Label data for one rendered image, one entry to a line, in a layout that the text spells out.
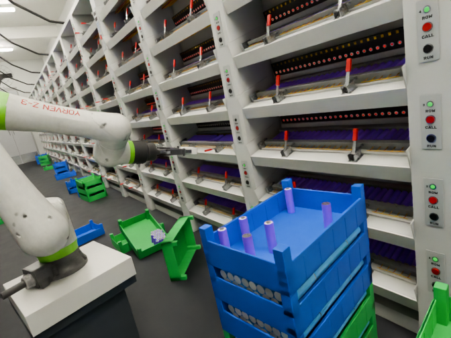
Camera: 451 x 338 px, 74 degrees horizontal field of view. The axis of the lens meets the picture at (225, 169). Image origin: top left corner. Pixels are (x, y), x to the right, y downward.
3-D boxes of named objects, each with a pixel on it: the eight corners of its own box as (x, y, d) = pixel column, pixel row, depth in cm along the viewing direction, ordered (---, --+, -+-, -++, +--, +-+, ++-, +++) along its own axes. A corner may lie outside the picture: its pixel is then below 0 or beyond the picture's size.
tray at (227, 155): (240, 163, 132) (231, 145, 129) (177, 157, 181) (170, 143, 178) (269, 140, 141) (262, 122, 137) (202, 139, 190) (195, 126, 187)
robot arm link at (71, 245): (35, 271, 90) (11, 213, 86) (38, 254, 104) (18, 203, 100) (81, 253, 96) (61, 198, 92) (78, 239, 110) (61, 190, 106)
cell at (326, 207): (319, 204, 61) (323, 233, 62) (327, 205, 60) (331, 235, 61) (323, 201, 62) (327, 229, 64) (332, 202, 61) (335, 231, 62)
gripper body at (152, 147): (141, 159, 127) (161, 159, 132) (149, 161, 120) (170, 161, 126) (141, 141, 126) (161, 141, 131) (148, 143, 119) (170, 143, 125)
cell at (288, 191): (292, 214, 74) (288, 189, 73) (286, 212, 76) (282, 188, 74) (296, 210, 76) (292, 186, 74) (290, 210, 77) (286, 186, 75)
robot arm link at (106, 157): (88, 151, 118) (94, 174, 112) (92, 129, 109) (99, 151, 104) (124, 150, 126) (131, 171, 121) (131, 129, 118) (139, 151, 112)
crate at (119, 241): (121, 254, 181) (118, 243, 179) (112, 245, 197) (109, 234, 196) (166, 234, 197) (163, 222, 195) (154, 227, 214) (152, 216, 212)
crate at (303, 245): (290, 298, 46) (282, 251, 44) (206, 263, 61) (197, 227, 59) (367, 218, 66) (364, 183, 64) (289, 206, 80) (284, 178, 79)
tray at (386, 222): (417, 251, 80) (407, 211, 75) (262, 208, 129) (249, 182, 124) (445, 204, 89) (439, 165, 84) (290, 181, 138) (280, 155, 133)
